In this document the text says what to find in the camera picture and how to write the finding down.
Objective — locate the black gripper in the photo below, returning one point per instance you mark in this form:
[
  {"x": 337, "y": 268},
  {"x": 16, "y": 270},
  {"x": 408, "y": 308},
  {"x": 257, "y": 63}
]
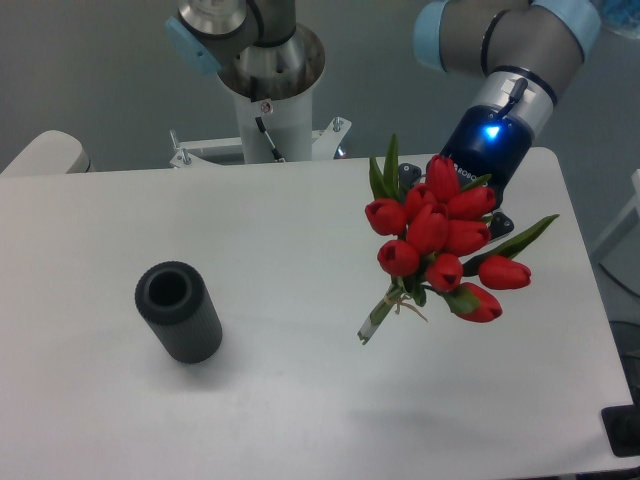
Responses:
[{"x": 482, "y": 143}]

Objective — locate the red tulip bouquet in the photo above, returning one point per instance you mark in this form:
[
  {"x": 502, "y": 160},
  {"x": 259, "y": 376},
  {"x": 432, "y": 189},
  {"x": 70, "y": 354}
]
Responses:
[{"x": 435, "y": 228}]

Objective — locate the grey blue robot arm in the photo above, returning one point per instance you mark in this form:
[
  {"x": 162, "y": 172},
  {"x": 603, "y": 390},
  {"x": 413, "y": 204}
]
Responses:
[{"x": 527, "y": 51}]

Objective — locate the white furniture at right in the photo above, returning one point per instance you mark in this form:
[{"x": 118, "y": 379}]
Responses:
[{"x": 621, "y": 224}]

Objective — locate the blue plastic bag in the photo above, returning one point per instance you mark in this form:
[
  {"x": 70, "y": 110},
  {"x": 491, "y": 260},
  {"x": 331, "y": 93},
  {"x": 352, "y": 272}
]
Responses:
[{"x": 621, "y": 17}]

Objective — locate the black device at table edge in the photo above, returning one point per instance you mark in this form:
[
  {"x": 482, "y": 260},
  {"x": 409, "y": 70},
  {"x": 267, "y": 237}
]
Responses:
[{"x": 622, "y": 428}]

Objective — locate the black ribbed cylindrical vase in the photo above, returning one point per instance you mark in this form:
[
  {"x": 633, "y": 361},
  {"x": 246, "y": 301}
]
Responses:
[{"x": 173, "y": 300}]

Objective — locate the white rounded chair part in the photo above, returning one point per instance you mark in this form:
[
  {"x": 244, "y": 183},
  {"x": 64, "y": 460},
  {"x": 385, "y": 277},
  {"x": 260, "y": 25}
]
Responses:
[{"x": 51, "y": 153}]

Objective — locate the white metal base frame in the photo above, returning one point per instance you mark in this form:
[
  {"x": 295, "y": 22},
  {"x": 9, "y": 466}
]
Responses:
[{"x": 325, "y": 145}]

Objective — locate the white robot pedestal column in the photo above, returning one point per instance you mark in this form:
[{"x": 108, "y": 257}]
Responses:
[{"x": 272, "y": 88}]

